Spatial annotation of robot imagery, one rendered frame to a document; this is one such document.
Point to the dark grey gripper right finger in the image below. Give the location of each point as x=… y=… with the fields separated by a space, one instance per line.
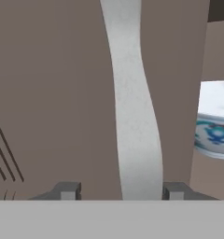
x=176 y=191

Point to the white bowl with blue pattern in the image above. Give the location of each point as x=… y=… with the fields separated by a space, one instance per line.
x=214 y=124

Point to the taupe cabinet door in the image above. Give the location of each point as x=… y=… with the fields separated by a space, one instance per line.
x=54 y=93

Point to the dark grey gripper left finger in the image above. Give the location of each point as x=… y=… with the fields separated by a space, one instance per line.
x=67 y=190

